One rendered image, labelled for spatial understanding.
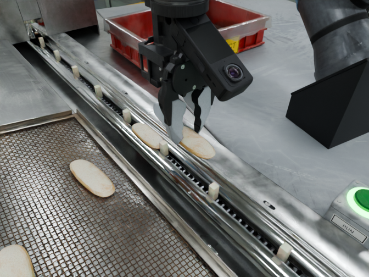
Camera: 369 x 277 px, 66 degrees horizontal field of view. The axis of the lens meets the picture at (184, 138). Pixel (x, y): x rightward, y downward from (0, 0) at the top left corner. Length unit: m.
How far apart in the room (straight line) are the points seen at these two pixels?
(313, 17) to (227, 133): 0.30
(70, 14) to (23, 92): 0.49
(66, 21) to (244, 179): 0.88
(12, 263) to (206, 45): 0.32
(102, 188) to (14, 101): 0.34
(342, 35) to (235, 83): 0.38
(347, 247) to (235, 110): 0.40
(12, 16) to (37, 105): 0.49
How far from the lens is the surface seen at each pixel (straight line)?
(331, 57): 0.67
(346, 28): 0.69
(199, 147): 0.44
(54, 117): 0.62
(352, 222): 0.48
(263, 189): 0.50
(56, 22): 1.16
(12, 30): 1.12
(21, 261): 0.38
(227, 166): 0.52
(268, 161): 0.60
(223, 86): 0.33
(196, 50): 0.34
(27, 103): 0.69
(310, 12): 0.71
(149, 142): 0.57
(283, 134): 0.68
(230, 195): 0.49
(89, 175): 0.46
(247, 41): 1.06
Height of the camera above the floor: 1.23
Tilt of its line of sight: 40 degrees down
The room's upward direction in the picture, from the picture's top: straight up
